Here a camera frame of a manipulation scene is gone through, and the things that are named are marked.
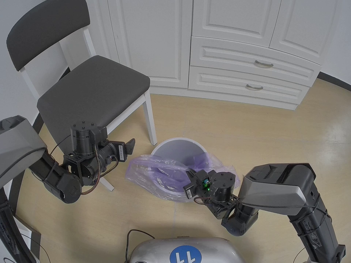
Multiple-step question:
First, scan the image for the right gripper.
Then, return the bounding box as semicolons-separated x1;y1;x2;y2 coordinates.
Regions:
183;169;205;201

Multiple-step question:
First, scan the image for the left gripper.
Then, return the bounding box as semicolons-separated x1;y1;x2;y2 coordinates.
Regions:
108;138;136;163

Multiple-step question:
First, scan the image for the purple plastic bag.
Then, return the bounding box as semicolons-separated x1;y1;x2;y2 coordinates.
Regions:
126;152;241;202

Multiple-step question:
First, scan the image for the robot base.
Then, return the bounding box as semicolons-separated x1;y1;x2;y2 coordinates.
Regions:
131;237;244;263

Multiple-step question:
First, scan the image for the white trash bin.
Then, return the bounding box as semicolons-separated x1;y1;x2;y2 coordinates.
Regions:
150;138;209;201

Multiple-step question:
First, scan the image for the grey and white chair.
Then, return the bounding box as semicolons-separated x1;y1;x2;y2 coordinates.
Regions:
6;0;157;192

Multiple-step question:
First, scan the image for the white wardrobe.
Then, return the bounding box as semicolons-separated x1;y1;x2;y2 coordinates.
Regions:
44;0;339;111

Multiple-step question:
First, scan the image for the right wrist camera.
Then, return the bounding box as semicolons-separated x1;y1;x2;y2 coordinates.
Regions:
195;169;212;192

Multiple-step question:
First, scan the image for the black cable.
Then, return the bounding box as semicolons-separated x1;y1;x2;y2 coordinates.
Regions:
125;229;156;263

